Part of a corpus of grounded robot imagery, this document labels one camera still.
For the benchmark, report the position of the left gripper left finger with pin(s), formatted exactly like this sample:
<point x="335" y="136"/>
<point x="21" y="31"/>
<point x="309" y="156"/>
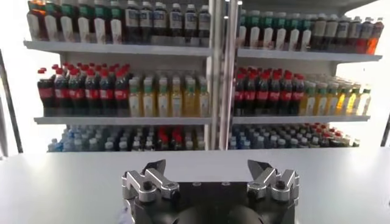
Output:
<point x="158" y="179"/>

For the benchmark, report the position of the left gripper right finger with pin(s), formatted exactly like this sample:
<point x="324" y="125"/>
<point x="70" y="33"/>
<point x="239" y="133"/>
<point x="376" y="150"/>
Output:
<point x="268" y="182"/>

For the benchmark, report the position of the yellow juice bottle green label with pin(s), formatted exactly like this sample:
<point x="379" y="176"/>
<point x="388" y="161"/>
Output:
<point x="342" y="102"/>
<point x="163" y="102"/>
<point x="176" y="102"/>
<point x="134" y="102"/>
<point x="309" y="102"/>
<point x="320" y="102"/>
<point x="190" y="102"/>
<point x="203" y="102"/>
<point x="353" y="102"/>
<point x="148" y="102"/>
<point x="332" y="102"/>
<point x="364" y="102"/>

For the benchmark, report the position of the cola bottle red cap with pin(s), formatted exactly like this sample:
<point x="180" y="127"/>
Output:
<point x="76" y="93"/>
<point x="61" y="92"/>
<point x="239" y="95"/>
<point x="262" y="95"/>
<point x="274" y="95"/>
<point x="286" y="95"/>
<point x="106" y="94"/>
<point x="92" y="93"/>
<point x="46" y="92"/>
<point x="250" y="95"/>
<point x="298" y="95"/>
<point x="121" y="94"/>

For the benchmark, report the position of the grey metal shelf rack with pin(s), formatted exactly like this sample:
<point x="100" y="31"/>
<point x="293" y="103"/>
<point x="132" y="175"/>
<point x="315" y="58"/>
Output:
<point x="122" y="48"/>
<point x="304" y="56"/>

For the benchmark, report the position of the dark bottle green white label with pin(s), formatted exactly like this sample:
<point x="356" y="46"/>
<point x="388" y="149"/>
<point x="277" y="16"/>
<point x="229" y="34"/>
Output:
<point x="51" y="22"/>
<point x="242" y="30"/>
<point x="267" y="32"/>
<point x="254" y="30"/>
<point x="116" y="27"/>
<point x="280" y="33"/>
<point x="294" y="33"/>
<point x="67" y="24"/>
<point x="306" y="34"/>
<point x="84" y="25"/>
<point x="100" y="25"/>

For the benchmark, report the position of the dark bottle blue white label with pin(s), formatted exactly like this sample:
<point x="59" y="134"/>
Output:
<point x="204" y="24"/>
<point x="146" y="21"/>
<point x="355" y="34"/>
<point x="190" y="23"/>
<point x="132" y="21"/>
<point x="176" y="22"/>
<point x="160" y="21"/>
<point x="365" y="35"/>
<point x="343" y="33"/>

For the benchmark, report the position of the dark bottle beige label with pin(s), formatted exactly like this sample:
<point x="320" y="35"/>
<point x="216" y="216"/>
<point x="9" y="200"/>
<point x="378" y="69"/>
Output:
<point x="331" y="33"/>
<point x="320" y="32"/>

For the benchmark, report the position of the red drink bottle white cap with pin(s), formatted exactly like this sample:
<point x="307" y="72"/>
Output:
<point x="375" y="36"/>

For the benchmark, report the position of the reddish brown drink bottle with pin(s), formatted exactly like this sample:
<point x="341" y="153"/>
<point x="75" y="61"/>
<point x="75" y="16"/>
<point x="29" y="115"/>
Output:
<point x="33" y="21"/>

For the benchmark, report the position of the dark slanted window post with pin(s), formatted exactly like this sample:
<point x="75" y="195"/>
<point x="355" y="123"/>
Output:
<point x="386" y="131"/>
<point x="11" y="103"/>

